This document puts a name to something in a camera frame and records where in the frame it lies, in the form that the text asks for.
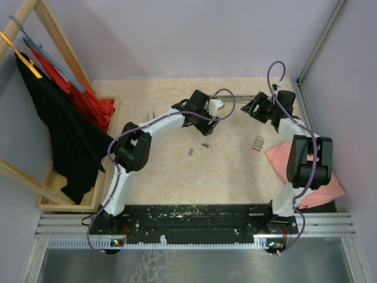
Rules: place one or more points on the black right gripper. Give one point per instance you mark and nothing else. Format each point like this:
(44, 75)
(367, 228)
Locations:
(261, 100)

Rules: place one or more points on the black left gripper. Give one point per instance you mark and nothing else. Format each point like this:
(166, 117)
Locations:
(207, 129)

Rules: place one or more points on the large black chrome stapler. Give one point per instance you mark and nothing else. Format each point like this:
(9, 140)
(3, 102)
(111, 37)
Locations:
(238, 98)

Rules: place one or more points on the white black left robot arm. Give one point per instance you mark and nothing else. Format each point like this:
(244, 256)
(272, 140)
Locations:
(131, 151)

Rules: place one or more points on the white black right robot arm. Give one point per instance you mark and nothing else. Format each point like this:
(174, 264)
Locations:
(309, 164)

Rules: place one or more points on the red hanging garment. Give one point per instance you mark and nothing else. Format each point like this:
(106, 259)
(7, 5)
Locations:
(98, 111)

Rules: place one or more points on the black hanging garment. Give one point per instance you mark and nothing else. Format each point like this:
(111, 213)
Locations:
(78, 146)

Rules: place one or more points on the yellow clothes hanger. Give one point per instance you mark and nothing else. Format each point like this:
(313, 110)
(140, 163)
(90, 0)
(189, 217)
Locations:
(28, 63)

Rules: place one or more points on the teal clothes hanger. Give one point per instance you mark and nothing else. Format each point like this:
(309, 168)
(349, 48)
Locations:
(44, 56)

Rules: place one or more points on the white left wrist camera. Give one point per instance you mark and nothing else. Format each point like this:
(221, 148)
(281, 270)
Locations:
(213, 106)

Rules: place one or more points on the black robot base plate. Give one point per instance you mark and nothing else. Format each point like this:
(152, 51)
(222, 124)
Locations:
(196, 224)

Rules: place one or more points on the aluminium rail frame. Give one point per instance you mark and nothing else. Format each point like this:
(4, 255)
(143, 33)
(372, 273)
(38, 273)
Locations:
(62, 230)

